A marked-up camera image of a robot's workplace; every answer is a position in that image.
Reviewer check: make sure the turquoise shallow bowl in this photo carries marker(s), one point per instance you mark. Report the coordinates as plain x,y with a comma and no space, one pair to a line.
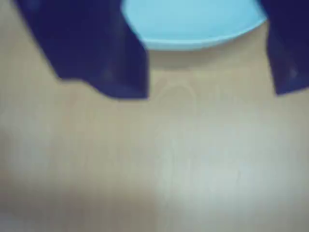
193,24

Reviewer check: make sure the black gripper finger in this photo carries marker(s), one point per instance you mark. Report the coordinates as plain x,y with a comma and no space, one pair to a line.
289,48
94,48

